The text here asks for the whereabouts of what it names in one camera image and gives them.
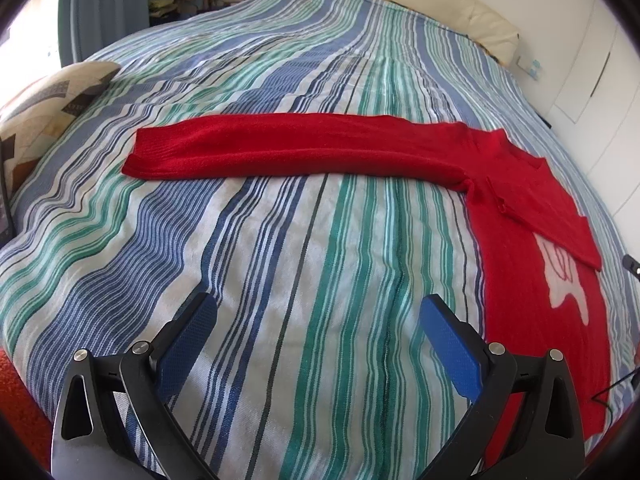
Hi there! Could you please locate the dark flat object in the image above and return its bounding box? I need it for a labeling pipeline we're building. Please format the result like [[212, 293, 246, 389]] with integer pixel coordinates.
[[0, 137, 13, 243]]

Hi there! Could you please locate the red rug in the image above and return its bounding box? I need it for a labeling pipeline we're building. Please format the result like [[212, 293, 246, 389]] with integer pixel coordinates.
[[0, 350, 53, 466]]

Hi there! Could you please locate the window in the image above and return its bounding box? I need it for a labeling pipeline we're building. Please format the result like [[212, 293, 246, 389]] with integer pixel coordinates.
[[0, 0, 66, 106]]

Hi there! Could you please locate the geometric patterned pillow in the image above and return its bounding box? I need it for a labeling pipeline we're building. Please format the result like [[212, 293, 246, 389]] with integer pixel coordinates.
[[0, 61, 122, 196]]

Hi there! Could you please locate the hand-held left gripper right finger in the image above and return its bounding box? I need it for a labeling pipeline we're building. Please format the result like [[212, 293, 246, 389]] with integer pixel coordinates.
[[415, 295, 587, 480]]

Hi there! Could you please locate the blue curtain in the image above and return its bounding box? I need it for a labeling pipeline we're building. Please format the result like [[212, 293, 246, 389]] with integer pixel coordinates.
[[57, 0, 151, 68]]

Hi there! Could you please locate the thin black cable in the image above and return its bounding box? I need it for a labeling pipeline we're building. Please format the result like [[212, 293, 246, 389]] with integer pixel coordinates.
[[592, 367, 640, 406]]

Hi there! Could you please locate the striped bed cover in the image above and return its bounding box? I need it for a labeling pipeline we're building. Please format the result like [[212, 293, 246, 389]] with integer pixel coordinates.
[[0, 0, 640, 480]]

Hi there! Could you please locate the red rabbit print sweater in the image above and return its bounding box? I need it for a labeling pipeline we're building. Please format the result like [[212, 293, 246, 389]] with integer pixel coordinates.
[[122, 112, 613, 466]]

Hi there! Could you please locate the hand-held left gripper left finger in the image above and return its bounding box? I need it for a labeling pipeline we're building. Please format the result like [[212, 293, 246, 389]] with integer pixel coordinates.
[[50, 292, 221, 480]]

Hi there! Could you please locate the white wardrobe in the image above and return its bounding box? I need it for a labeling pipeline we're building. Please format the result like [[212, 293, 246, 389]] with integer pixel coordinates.
[[520, 0, 640, 221]]

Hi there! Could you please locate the wall socket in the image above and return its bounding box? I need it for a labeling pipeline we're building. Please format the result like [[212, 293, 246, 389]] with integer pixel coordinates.
[[517, 55, 544, 79]]

